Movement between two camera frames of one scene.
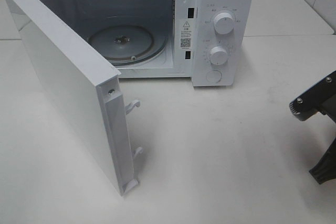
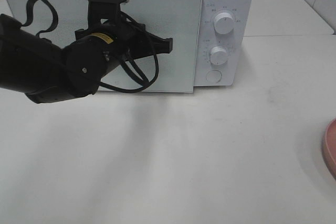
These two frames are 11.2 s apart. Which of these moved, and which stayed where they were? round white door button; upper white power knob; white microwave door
Moved: white microwave door
Stayed: round white door button; upper white power knob
